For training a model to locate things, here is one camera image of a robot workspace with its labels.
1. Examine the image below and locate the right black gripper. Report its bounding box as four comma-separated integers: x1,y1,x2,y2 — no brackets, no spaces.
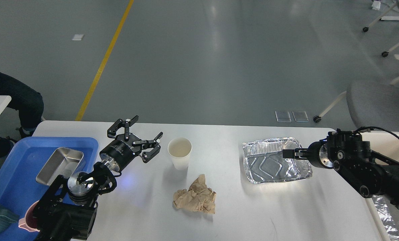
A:
282,142,330,168

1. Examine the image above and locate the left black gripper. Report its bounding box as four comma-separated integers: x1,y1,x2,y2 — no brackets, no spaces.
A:
99,115,163,172

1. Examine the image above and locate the aluminium foil tray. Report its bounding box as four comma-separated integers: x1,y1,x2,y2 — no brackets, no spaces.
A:
242,137,313,184

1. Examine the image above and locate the square stainless steel dish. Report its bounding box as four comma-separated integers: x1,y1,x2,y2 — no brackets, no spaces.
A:
36,147,86,186

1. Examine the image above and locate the pink ribbed mug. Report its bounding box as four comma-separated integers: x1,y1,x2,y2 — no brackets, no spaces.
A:
18,200,39,232

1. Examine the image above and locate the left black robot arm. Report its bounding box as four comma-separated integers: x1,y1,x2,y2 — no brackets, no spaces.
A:
32,115,163,241

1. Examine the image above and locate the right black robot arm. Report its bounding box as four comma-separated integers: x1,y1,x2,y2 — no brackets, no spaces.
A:
282,126,399,210

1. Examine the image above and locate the clear floor plate right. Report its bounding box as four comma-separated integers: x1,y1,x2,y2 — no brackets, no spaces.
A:
292,111,309,123

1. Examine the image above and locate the clear floor plate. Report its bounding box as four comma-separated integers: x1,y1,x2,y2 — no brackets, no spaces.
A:
275,111,292,123
292,111,309,123

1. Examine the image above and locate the clear floor plate left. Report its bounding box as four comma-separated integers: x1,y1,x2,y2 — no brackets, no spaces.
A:
275,111,292,123

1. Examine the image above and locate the white paper cup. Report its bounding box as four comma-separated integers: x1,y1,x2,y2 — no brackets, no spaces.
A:
167,137,193,170

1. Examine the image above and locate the crumpled brown paper napkin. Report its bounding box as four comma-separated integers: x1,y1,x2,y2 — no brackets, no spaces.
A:
172,174,216,214

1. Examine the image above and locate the grey office chair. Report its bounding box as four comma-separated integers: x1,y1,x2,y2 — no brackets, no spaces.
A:
313,81,399,132

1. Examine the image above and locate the beige plastic bin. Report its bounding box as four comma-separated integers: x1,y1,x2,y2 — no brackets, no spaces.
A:
341,131,399,241

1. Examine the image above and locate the seated person in jeans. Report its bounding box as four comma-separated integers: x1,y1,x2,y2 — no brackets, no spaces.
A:
0,72,44,138

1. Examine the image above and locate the foil tray in bin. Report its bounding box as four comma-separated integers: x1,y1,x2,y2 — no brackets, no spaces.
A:
367,195,399,241

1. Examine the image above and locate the white floor plate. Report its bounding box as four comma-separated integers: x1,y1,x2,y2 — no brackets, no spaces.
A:
72,34,85,41

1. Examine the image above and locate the blue plastic tray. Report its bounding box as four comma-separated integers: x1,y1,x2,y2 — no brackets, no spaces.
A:
0,137,98,241

